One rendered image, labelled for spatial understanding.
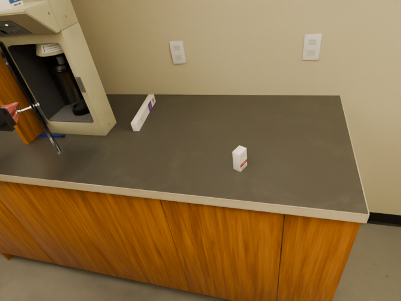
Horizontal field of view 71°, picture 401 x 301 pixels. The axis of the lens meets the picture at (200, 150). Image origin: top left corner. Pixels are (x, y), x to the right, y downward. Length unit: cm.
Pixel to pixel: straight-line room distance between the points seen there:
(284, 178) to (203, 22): 81
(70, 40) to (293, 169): 95
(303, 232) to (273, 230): 10
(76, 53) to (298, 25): 92
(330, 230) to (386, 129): 78
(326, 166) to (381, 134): 67
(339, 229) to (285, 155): 30
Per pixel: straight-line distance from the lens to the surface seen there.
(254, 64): 144
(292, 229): 106
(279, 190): 96
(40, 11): 115
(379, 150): 176
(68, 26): 124
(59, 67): 137
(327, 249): 114
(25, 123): 155
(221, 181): 99
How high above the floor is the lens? 164
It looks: 38 degrees down
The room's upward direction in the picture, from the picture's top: 10 degrees counter-clockwise
